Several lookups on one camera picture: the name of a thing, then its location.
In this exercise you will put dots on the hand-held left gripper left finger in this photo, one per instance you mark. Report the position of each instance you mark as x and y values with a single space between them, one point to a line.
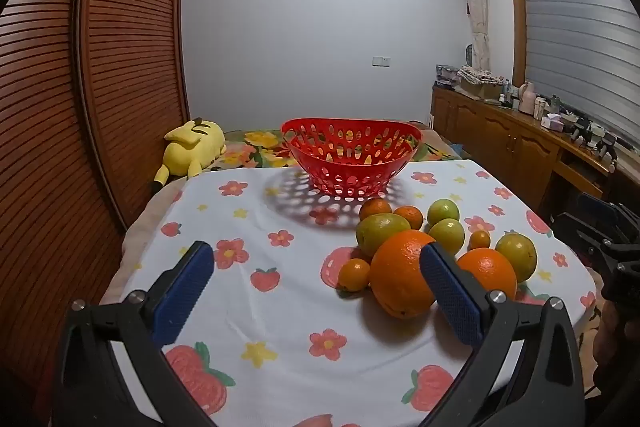
182 294

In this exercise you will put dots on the wooden sideboard cabinet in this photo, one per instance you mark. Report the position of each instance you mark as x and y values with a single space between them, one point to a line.
500 137

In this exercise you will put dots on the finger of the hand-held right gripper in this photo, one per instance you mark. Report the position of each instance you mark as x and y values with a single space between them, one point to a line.
580 229
602 207

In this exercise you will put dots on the tiny kumquat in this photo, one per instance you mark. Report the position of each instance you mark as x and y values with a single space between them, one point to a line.
480 240

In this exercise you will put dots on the white wall switch plate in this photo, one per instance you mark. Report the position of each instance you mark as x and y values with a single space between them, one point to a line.
381 61

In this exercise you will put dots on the cardboard box with cloth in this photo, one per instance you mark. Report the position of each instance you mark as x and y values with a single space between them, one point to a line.
480 79

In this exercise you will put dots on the pink tissue box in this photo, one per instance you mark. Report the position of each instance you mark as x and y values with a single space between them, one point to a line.
552 122

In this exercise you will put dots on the pink kettle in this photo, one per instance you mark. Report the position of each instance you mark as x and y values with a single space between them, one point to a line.
525 98

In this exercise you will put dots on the grey window blind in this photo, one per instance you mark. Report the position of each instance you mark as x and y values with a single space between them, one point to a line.
580 32

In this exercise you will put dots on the large orange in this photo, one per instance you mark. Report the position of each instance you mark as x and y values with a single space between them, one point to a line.
400 277

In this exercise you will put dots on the red perforated plastic basket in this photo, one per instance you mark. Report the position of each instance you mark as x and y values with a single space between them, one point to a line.
350 179

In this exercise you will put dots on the white fruit-print cloth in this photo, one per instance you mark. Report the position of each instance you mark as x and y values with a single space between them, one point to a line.
280 307

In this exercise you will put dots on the brown louvered wardrobe door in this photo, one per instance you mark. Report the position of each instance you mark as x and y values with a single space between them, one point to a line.
40 157
130 57

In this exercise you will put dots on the small white desk fan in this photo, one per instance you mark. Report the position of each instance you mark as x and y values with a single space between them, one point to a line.
469 53

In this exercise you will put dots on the dark printed box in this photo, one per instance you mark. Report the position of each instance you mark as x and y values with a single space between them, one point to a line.
445 74

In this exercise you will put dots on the large green citrus fruit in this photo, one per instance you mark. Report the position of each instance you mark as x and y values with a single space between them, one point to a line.
380 232

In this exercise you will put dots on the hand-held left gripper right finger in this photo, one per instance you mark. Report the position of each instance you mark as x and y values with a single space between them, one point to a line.
450 299

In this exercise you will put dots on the small tangerine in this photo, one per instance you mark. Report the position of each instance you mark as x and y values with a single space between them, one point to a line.
410 216
354 275
375 208

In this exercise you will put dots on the yellow plush toy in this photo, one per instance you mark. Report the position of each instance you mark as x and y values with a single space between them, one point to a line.
192 147

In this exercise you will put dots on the medium orange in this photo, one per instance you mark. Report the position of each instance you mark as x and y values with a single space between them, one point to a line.
492 272

